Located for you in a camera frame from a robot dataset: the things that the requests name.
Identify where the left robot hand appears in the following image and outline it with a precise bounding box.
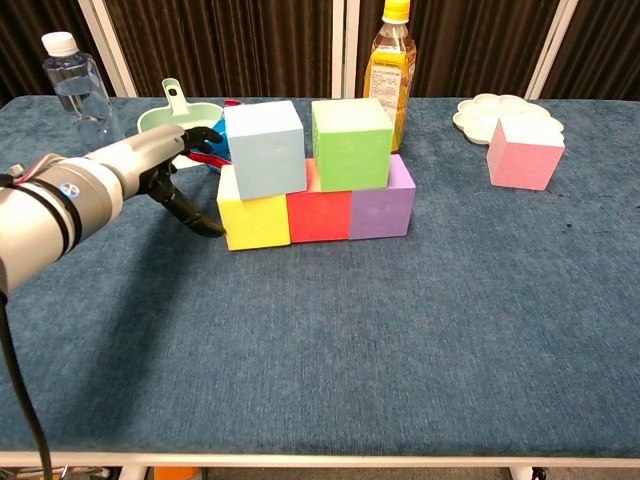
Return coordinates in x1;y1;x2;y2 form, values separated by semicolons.
84;124;229;239

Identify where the light blue foam cube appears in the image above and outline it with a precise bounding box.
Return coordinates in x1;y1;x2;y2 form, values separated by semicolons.
223;100;308;201

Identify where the yellow foam cube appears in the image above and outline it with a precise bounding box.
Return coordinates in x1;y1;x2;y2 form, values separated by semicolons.
216;164;292;252

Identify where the red foam cube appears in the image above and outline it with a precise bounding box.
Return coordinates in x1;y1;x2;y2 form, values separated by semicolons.
285;158;354;245

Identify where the green foam cube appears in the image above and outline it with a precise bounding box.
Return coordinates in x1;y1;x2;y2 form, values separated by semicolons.
310;97;394;193

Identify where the purple foam cube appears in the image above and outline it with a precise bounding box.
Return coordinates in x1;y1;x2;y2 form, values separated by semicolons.
348;153;417;241

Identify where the pink foam cube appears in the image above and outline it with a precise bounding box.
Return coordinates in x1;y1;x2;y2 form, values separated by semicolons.
485;118;566;191

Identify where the mint green dustpan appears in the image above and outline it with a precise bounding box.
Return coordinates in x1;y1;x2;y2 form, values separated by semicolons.
136;77;226;171

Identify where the blue snack bag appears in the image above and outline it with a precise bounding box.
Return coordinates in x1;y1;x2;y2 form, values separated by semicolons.
187;99;241;169

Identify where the clear plastic water bottle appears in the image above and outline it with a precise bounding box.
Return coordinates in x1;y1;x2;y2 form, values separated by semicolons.
40;31;126;151

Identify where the yellow-capped tea bottle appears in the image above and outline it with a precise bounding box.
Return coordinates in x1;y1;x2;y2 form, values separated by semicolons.
363;0;417;154

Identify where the blue table mat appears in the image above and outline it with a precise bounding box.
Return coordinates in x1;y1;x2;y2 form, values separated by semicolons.
0;95;640;459

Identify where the white flower paint palette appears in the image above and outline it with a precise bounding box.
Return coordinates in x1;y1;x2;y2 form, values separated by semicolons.
452;93;565;146

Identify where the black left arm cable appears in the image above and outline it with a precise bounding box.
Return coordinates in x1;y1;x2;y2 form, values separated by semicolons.
0;292;54;480

